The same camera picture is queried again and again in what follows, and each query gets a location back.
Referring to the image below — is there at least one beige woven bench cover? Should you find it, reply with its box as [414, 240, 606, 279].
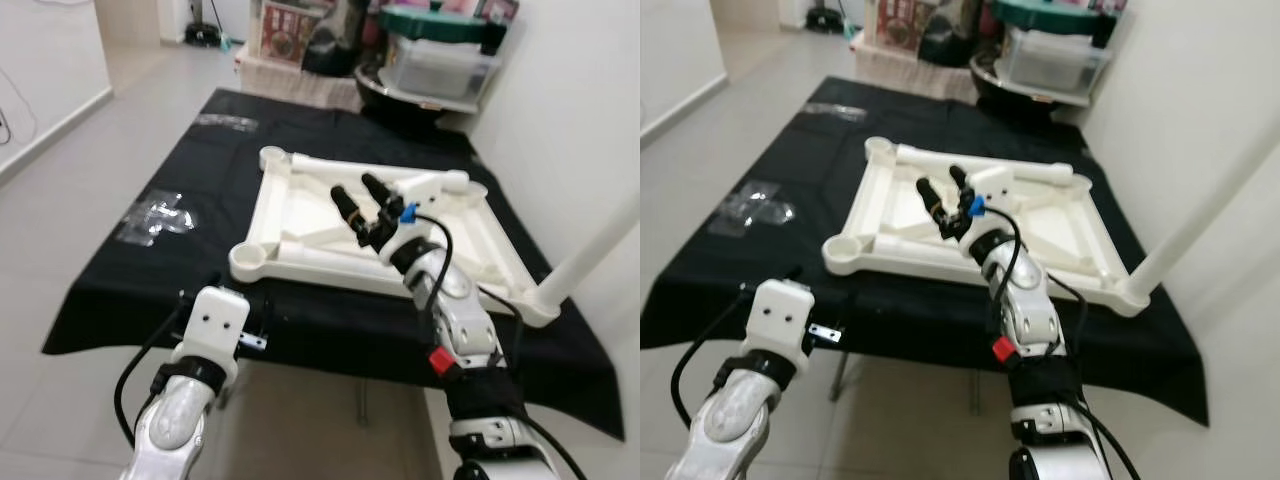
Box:
[850, 40, 976, 101]
[233, 48, 363, 113]

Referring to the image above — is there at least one black floor cleaning device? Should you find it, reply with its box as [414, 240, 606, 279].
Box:
[183, 18, 233, 48]
[803, 3, 853, 36]

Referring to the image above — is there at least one white plastic table top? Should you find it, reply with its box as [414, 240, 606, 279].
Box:
[822, 135, 1153, 319]
[228, 145, 563, 329]

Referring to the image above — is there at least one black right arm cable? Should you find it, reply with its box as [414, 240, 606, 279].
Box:
[400, 203, 456, 331]
[975, 200, 1026, 331]

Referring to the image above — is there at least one green round lid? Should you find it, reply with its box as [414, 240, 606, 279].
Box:
[378, 3, 503, 43]
[990, 0, 1116, 33]

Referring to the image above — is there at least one black bag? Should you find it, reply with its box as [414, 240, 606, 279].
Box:
[918, 0, 991, 69]
[303, 0, 373, 79]

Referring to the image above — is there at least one clear plastic storage box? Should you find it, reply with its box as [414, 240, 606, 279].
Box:
[995, 25, 1111, 96]
[385, 35, 498, 103]

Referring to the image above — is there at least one black round bowl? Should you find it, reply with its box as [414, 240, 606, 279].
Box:
[968, 55, 1086, 126]
[353, 65, 476, 131]

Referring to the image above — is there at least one clear tape cross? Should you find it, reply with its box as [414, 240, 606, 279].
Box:
[707, 180, 798, 238]
[115, 188, 198, 248]

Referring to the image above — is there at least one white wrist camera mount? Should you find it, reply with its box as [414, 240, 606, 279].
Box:
[178, 285, 251, 389]
[745, 278, 816, 381]
[963, 165, 1016, 251]
[385, 170, 449, 251]

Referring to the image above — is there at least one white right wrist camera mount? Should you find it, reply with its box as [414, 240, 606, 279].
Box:
[385, 170, 449, 251]
[963, 165, 1016, 251]

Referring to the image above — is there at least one red picture box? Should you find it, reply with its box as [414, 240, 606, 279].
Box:
[872, 0, 941, 56]
[255, 0, 326, 66]

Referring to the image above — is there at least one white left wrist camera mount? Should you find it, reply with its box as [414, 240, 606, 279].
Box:
[178, 285, 251, 389]
[745, 278, 816, 381]

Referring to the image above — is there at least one black tablecloth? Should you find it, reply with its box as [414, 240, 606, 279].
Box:
[40, 88, 626, 441]
[640, 75, 1211, 429]

